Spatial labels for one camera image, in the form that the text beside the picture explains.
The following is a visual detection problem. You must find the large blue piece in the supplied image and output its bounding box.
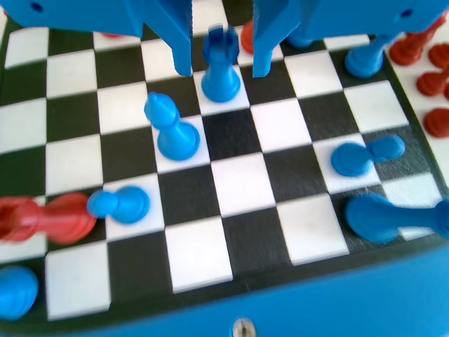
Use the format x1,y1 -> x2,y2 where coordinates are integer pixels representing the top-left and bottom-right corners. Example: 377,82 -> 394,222
345,192 -> 449,245

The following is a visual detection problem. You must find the blue pawn chess piece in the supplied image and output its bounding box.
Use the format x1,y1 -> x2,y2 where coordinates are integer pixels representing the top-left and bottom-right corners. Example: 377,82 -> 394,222
86,185 -> 151,225
344,33 -> 404,79
330,135 -> 406,178
283,29 -> 316,49

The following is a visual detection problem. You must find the blue plastic chess rook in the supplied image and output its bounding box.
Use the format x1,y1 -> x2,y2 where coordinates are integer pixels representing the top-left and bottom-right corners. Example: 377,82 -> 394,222
201,23 -> 242,104

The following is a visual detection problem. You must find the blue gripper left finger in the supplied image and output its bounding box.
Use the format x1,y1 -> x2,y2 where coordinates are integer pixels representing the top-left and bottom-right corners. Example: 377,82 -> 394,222
0,0 -> 194,77

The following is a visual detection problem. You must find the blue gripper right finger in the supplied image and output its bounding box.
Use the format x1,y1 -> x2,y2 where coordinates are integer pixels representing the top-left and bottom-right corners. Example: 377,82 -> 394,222
252,0 -> 449,79

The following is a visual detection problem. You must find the blue arm base plate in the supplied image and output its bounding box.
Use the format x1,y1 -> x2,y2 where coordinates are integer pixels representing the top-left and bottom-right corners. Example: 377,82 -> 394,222
98,242 -> 449,337

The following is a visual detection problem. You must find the blue bishop chess piece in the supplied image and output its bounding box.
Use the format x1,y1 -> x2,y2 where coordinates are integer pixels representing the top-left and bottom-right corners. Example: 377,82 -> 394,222
143,91 -> 201,162

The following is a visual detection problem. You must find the red rook chess piece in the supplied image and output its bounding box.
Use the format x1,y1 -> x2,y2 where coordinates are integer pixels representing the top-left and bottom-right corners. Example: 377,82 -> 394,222
0,192 -> 98,246

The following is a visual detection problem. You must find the black and white chessboard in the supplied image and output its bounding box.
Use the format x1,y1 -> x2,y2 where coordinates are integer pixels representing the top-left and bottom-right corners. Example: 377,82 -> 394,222
0,0 -> 443,322

